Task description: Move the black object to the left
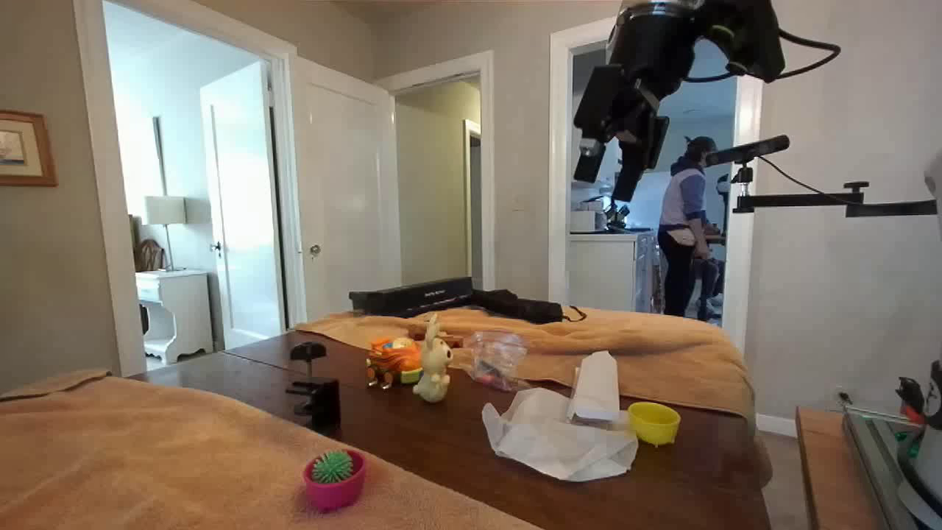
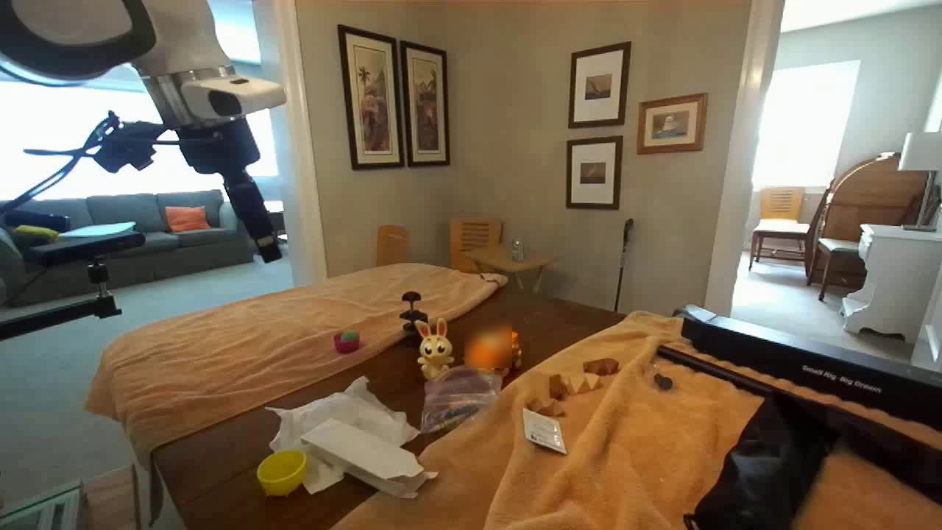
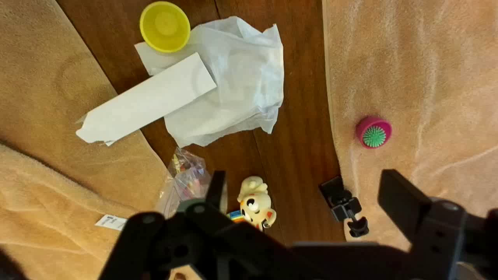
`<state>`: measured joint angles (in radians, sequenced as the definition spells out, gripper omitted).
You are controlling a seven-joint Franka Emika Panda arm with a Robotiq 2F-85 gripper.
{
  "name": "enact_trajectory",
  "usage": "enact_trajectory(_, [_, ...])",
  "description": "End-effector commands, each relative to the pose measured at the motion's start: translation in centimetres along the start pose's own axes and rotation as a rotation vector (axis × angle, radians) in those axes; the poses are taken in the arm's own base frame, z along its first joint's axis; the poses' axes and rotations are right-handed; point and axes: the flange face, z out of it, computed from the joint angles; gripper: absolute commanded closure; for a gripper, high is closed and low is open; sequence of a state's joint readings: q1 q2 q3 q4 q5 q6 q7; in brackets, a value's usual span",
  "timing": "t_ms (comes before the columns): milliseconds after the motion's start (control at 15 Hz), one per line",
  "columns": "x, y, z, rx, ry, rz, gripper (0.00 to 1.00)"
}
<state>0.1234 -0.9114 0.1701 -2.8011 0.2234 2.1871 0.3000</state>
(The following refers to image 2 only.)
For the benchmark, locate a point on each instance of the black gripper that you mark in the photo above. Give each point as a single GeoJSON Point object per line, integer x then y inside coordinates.
{"type": "Point", "coordinates": [234, 144]}

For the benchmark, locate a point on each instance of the black clamp object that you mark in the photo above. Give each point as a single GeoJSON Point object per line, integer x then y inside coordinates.
{"type": "Point", "coordinates": [409, 316]}

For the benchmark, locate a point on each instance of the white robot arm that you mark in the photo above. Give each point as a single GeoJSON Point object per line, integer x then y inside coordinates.
{"type": "Point", "coordinates": [182, 69]}

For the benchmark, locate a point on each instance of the grey sofa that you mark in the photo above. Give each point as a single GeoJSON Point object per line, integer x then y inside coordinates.
{"type": "Point", "coordinates": [161, 252]}

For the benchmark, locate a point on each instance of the orange sofa cushion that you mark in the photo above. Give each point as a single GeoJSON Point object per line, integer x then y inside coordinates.
{"type": "Point", "coordinates": [187, 219]}

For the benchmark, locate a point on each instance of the pink cup with green ball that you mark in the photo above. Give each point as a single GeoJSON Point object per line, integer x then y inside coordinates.
{"type": "Point", "coordinates": [344, 340]}

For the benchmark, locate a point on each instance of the tall framed picture left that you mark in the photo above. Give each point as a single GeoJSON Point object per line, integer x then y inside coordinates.
{"type": "Point", "coordinates": [369, 66]}

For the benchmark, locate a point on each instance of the tall framed picture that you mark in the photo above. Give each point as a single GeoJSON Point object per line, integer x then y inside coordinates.
{"type": "Point", "coordinates": [425, 87]}
{"type": "Point", "coordinates": [369, 66]}

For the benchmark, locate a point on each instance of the orange towel on left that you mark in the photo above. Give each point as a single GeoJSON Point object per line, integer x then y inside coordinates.
{"type": "Point", "coordinates": [179, 374]}

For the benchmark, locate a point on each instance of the orange towel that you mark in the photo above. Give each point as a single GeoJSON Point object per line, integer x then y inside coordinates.
{"type": "Point", "coordinates": [179, 374]}
{"type": "Point", "coordinates": [675, 440]}

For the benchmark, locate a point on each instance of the white crumpled tissue paper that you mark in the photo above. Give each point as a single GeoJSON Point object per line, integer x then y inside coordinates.
{"type": "Point", "coordinates": [360, 406]}

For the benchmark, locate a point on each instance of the wooden folding table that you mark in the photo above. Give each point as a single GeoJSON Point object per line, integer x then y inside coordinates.
{"type": "Point", "coordinates": [476, 246]}

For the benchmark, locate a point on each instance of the white paper bag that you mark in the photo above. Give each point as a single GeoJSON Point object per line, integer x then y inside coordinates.
{"type": "Point", "coordinates": [369, 456]}

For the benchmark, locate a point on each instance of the tall framed picture right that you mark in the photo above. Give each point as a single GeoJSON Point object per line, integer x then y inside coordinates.
{"type": "Point", "coordinates": [425, 87]}

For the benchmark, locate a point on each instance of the yellow plastic bowl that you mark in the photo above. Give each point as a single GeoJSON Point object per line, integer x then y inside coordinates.
{"type": "Point", "coordinates": [281, 472]}

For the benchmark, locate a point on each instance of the clear plastic bag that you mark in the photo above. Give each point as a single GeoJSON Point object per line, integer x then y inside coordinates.
{"type": "Point", "coordinates": [457, 394]}

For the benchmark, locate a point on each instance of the orange tiger toy car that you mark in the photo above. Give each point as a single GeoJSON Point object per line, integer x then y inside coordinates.
{"type": "Point", "coordinates": [496, 352]}

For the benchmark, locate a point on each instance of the lower small framed picture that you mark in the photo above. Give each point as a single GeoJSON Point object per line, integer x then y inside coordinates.
{"type": "Point", "coordinates": [593, 171]}

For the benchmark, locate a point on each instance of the small framed picture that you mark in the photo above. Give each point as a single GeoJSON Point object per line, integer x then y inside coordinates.
{"type": "Point", "coordinates": [597, 87]}
{"type": "Point", "coordinates": [593, 171]}

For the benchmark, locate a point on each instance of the small white card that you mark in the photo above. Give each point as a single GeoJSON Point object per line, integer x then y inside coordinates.
{"type": "Point", "coordinates": [541, 431]}

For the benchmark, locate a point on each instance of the brown wooden blocks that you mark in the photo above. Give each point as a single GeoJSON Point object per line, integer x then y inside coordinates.
{"type": "Point", "coordinates": [559, 386]}

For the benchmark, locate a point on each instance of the upper small framed picture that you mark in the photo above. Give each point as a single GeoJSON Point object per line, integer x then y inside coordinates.
{"type": "Point", "coordinates": [597, 87]}

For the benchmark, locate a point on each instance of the orange towel on right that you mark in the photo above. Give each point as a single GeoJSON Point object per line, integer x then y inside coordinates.
{"type": "Point", "coordinates": [675, 440]}

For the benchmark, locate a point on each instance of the wood framed landscape picture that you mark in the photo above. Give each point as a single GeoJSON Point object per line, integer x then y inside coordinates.
{"type": "Point", "coordinates": [672, 123]}

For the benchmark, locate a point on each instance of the wooden chair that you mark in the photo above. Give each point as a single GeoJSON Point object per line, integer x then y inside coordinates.
{"type": "Point", "coordinates": [868, 193]}

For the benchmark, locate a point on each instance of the black keyboard case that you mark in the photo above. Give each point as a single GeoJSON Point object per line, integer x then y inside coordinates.
{"type": "Point", "coordinates": [881, 384]}

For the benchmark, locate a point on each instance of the white cabinet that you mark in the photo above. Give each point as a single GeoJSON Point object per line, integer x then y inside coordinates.
{"type": "Point", "coordinates": [899, 280]}

